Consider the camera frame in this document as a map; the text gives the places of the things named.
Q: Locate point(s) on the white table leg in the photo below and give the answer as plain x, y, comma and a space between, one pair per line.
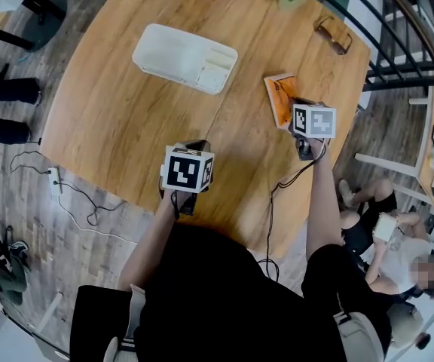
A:
49, 311

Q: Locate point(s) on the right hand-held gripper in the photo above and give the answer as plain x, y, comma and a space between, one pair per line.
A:
320, 123

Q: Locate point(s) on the orange packet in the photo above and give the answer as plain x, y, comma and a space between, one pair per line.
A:
279, 96

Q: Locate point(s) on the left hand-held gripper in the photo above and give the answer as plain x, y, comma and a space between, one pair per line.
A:
181, 172

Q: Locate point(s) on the person's right forearm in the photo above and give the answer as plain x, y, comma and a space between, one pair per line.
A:
322, 202

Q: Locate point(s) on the person's left forearm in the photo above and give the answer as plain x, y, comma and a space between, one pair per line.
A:
145, 247

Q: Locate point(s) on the wooden desk with black legs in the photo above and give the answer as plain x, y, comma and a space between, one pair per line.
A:
47, 21

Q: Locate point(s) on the brown glasses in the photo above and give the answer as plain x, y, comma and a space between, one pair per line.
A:
334, 36

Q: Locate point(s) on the white power strip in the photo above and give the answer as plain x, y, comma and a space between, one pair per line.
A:
55, 182

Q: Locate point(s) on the person's black clothing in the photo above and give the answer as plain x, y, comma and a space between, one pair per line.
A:
220, 296

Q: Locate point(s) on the white plastic tray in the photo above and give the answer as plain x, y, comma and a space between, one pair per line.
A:
172, 57

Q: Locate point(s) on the white box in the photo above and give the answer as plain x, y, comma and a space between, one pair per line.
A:
385, 227

